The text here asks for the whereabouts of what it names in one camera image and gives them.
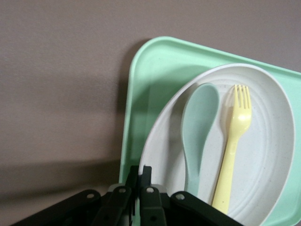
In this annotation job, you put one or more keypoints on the light green rectangular tray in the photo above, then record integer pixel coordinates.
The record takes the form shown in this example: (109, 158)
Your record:
(152, 70)

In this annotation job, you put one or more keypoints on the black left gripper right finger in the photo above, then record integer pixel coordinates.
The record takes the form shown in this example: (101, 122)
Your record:
(151, 207)

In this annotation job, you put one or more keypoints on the round white speckled plate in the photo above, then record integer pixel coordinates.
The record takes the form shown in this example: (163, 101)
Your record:
(258, 153)

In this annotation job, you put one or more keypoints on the pale teal plastic spoon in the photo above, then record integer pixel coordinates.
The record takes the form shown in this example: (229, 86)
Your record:
(200, 113)

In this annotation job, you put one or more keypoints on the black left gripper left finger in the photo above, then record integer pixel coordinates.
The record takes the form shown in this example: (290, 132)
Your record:
(117, 204)

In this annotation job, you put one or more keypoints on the small yellow plastic fork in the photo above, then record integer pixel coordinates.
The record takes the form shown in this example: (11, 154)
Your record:
(240, 117)

